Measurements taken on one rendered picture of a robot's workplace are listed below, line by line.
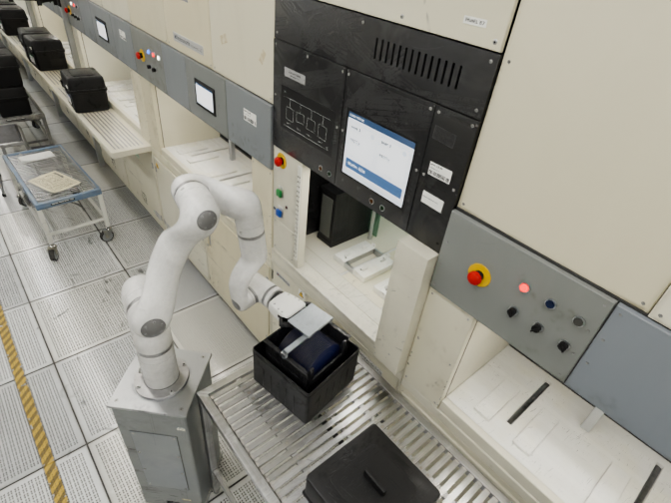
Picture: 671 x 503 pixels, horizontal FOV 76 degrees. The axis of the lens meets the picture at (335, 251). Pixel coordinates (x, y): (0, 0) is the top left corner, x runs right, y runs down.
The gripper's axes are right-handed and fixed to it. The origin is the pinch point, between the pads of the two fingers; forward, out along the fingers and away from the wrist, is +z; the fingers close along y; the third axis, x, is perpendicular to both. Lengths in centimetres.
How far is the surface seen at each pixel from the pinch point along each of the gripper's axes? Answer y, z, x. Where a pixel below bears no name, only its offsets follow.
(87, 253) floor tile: -10, -228, -106
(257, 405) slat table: 20.2, -3.3, -29.8
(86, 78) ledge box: -62, -285, -1
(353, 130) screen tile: -29, -12, 57
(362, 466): 16.4, 39.6, -19.6
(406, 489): 13, 53, -20
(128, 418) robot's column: 52, -35, -37
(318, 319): -1.5, 3.0, 2.7
